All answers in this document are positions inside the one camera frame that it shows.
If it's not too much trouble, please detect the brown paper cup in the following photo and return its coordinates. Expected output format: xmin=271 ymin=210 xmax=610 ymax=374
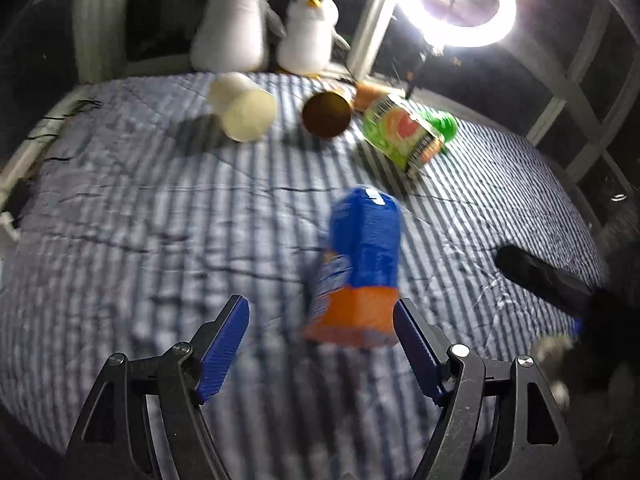
xmin=302 ymin=90 xmax=354 ymax=140
xmin=352 ymin=81 xmax=393 ymax=113

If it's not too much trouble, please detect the large penguin plush toy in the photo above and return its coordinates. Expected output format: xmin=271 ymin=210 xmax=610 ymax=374
xmin=190 ymin=0 xmax=285 ymax=73

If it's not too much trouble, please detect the small penguin plush toy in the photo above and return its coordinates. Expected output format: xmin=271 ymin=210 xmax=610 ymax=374
xmin=276 ymin=0 xmax=350 ymax=76

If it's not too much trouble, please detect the white paper cup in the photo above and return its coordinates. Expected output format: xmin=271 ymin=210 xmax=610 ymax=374
xmin=207 ymin=73 xmax=278 ymax=143

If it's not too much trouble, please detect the black cable at left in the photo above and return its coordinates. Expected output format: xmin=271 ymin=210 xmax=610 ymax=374
xmin=24 ymin=98 xmax=104 ymax=164

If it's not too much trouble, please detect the green grapefruit drink bottle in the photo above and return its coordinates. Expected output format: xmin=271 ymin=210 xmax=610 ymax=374
xmin=362 ymin=94 xmax=458 ymax=178

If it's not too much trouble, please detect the blue orange drink bottle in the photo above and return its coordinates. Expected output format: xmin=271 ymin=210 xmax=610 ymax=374
xmin=304 ymin=186 xmax=402 ymax=349

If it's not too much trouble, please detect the ring light on stand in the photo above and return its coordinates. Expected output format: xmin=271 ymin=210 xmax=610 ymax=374
xmin=394 ymin=0 xmax=518 ymax=94

